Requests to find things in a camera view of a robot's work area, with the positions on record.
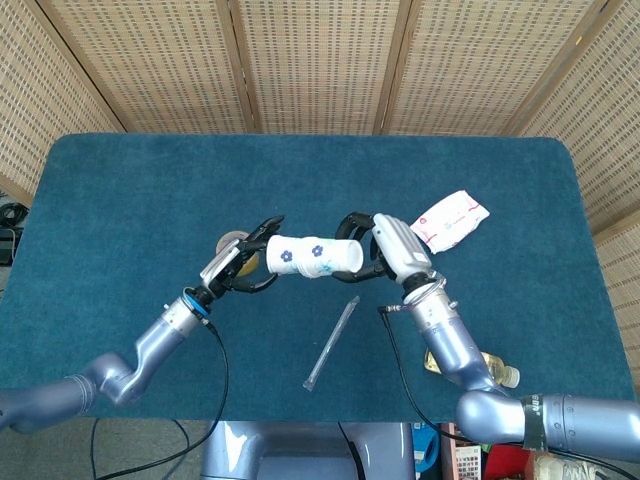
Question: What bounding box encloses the black torso cable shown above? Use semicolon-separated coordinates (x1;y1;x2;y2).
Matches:
338;422;362;480

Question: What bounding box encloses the yellow packing tape roll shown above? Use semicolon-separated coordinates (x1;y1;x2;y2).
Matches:
215;230;259;277

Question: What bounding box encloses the white wrapped roll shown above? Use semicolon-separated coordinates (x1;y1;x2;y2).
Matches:
530;451;594;480

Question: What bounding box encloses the blue carpet table mat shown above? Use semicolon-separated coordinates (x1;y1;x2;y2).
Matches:
0;132;636;424

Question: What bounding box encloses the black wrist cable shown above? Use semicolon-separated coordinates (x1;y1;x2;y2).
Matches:
92;322;231;480
378;304;469;444

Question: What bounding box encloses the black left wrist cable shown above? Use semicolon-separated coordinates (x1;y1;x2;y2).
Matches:
92;322;231;480

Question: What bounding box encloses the blue plastic floor object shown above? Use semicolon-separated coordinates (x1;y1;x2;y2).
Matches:
412;422;442;480

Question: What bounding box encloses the red box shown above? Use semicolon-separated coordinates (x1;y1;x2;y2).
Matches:
483;442;532;480

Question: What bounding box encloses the black cables and power strip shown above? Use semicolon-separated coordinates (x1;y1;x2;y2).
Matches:
0;201;30;267

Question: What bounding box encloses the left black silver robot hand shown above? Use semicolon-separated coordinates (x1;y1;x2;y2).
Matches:
199;214;286;301

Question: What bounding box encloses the plastic-wrapped drinking straw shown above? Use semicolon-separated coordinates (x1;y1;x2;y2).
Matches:
301;294;361;392

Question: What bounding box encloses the blue-grey robot torso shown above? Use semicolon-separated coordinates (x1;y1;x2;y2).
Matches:
199;420;416;480

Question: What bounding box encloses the yellow liquid plastic bottle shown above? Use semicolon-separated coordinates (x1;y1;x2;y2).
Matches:
423;349;521;390

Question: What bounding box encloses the woven bamboo folding screen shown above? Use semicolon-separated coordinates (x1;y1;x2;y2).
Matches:
0;0;640;351

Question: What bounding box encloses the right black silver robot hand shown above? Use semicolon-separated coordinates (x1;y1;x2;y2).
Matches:
332;210;434;291

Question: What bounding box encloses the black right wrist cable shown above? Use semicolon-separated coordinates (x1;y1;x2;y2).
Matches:
378;304;469;444

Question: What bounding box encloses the white tissue packet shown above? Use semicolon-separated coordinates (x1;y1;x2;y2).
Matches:
409;189;491;256

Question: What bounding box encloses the pink plastic basket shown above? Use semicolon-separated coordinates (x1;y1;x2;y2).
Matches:
439;423;484;480

